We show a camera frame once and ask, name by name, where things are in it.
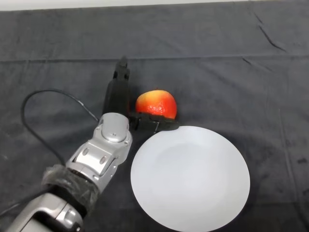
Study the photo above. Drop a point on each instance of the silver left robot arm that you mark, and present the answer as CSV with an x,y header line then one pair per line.
x,y
79,174

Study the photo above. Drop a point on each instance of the red yellow apple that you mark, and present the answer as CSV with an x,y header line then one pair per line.
x,y
157,102

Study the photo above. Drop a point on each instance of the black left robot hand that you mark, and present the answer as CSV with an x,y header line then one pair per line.
x,y
118,96

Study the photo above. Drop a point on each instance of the black cloth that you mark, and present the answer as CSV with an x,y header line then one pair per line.
x,y
217,72

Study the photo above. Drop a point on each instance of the white round plate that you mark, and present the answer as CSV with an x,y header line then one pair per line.
x,y
190,178

